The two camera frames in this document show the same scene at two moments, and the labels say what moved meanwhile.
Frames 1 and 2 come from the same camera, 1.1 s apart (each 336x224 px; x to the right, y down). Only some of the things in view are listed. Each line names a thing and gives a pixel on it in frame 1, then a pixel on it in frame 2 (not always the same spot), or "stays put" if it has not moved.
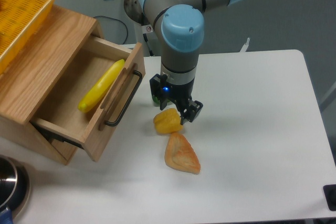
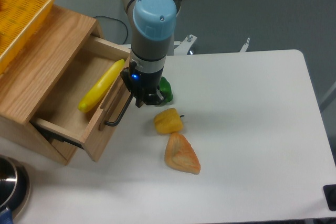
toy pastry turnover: (179, 154) stays put
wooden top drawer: (86, 105) stays put
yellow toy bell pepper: (168, 121) stays put
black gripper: (164, 92) to (143, 85)
